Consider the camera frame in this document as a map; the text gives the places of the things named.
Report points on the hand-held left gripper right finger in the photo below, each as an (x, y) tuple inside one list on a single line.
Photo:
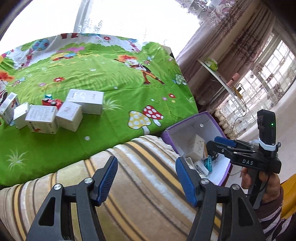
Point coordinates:
[(185, 180)]

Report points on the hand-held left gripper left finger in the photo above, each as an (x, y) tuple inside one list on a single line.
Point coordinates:
[(107, 180)]

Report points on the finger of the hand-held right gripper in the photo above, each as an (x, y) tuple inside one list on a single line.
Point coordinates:
[(224, 140), (222, 150)]

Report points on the teal and white box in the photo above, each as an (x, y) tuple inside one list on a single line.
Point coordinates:
[(209, 163)]

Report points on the purple cardboard box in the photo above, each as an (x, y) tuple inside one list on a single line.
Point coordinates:
[(203, 125)]

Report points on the person's right forearm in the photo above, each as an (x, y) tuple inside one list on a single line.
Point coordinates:
[(272, 220)]

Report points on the person's right hand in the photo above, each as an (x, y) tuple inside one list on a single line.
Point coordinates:
[(271, 185)]

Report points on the beige box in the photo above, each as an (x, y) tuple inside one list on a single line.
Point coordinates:
[(195, 147)]

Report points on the striped beige plush blanket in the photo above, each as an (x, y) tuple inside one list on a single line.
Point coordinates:
[(143, 185)]

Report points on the yellow plastic object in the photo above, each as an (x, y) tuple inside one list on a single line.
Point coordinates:
[(289, 197)]

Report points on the yellow and black charger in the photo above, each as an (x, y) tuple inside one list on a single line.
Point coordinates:
[(238, 90)]

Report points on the white shelf board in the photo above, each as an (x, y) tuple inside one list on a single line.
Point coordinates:
[(222, 80)]

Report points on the pink object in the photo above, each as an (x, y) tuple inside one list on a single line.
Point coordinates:
[(234, 78)]

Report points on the white box with diamond logo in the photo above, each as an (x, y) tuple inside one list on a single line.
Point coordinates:
[(69, 117)]

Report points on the green and white packet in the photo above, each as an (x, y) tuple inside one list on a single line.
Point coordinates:
[(211, 64)]

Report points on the large white box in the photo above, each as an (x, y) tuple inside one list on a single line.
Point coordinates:
[(86, 102)]

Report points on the white box with printed text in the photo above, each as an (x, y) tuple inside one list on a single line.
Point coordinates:
[(41, 119)]

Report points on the red toy car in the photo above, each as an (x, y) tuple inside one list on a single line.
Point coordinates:
[(52, 102)]

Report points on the mauve patterned drape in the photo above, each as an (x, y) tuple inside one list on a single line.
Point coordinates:
[(219, 39)]

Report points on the green cartoon printed bed sheet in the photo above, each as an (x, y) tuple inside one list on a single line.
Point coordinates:
[(111, 76)]

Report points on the plain small white box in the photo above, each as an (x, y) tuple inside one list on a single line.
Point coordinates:
[(20, 114)]

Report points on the white box with red mark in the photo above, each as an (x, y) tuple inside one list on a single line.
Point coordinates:
[(9, 106)]

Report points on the sheer floral lace curtain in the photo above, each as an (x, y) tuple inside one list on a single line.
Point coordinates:
[(97, 18)]

